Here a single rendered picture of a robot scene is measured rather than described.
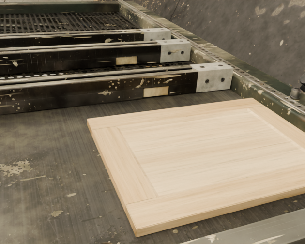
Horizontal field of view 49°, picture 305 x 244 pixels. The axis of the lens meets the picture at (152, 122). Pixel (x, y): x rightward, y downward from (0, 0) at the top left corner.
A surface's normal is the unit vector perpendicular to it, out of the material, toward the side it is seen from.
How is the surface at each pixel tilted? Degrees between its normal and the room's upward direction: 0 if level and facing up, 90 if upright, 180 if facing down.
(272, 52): 0
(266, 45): 0
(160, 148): 59
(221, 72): 90
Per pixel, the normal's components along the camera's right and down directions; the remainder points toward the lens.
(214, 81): 0.36, 0.46
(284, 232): 0.05, -0.88
